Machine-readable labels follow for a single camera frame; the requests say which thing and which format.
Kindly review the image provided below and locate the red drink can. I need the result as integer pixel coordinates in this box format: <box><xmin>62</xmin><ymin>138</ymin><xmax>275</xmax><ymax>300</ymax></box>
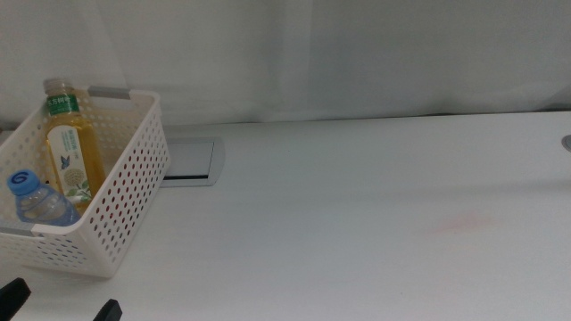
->
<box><xmin>91</xmin><ymin>144</ymin><xmax>151</xmax><ymax>237</ymax></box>

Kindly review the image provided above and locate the clear water bottle blue cap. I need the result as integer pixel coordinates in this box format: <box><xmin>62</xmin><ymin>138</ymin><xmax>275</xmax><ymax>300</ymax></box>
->
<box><xmin>6</xmin><ymin>169</ymin><xmax>82</xmax><ymax>227</ymax></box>

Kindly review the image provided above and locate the white cloth backdrop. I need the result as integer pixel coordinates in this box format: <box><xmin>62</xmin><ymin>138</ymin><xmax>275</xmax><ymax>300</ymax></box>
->
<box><xmin>0</xmin><ymin>0</ymin><xmax>571</xmax><ymax>130</ymax></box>

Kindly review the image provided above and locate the yellow tea bottle green label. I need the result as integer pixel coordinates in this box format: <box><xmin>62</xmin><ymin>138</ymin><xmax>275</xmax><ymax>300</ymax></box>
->
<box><xmin>42</xmin><ymin>78</ymin><xmax>107</xmax><ymax>215</ymax></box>

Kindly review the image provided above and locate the white perforated plastic basket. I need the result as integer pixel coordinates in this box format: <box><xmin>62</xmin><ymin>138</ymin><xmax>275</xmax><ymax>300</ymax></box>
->
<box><xmin>0</xmin><ymin>86</ymin><xmax>171</xmax><ymax>278</ymax></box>

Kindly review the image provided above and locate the silver rectangular table cable hatch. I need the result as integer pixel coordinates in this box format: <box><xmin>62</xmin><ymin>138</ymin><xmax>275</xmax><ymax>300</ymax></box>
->
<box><xmin>162</xmin><ymin>136</ymin><xmax>227</xmax><ymax>187</ymax></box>

